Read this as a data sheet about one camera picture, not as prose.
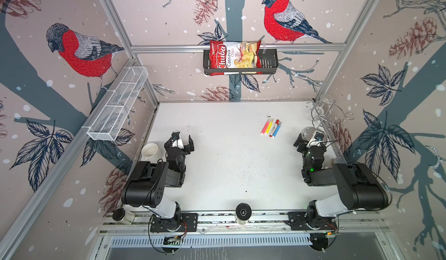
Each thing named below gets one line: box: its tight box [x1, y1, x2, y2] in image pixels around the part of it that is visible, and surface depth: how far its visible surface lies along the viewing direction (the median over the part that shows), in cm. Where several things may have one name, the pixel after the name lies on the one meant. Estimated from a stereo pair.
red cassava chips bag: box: [209, 40, 263, 77], surface depth 90 cm
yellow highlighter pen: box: [265, 118, 275, 135], surface depth 109 cm
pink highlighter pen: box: [260, 117, 271, 135], surface depth 109 cm
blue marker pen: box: [272, 121, 283, 138], surface depth 108 cm
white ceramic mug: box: [141, 142, 159, 161], surface depth 90 cm
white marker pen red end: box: [269, 118, 281, 138], surface depth 109 cm
